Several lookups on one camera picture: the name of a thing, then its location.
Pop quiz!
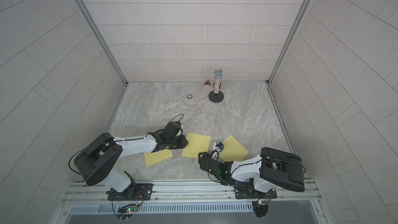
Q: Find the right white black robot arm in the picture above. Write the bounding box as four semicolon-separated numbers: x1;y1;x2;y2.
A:
198;147;305;193

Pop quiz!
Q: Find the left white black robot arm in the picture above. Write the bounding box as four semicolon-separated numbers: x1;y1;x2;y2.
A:
72;132;188;195

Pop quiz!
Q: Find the right controller circuit board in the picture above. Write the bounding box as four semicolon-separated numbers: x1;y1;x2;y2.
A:
252;201;269;218

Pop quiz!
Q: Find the controller circuit board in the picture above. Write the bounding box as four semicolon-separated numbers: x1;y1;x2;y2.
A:
117;204;140;219
252;201;269;218

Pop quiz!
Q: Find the colourful tube on black stand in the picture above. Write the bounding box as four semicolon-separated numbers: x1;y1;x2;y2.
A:
208;69;224;103

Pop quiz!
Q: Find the left controller circuit board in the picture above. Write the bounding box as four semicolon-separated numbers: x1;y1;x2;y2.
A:
117;204;140;219

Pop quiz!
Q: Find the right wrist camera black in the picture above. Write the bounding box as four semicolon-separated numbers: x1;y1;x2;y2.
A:
214;142;224;151

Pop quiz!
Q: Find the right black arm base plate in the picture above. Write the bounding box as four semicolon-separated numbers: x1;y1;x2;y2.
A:
234;178;277;200

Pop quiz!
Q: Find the aluminium mounting rail frame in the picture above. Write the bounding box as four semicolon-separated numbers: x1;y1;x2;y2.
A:
61;179;322;204

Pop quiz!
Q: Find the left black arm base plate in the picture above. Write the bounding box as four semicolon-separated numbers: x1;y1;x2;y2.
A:
106;183;154;201

